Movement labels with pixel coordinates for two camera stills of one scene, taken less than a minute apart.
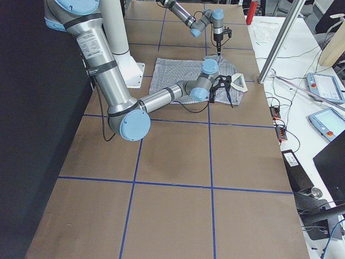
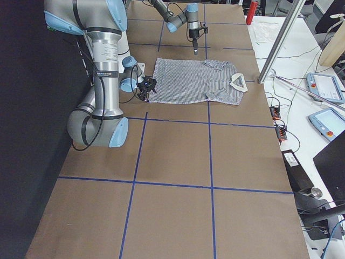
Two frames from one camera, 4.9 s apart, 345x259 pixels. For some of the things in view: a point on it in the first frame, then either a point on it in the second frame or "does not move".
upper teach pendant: x=325 y=85 does not move
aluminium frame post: x=290 y=20 does not move
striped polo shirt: x=228 y=88 does not move
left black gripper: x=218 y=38 → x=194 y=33
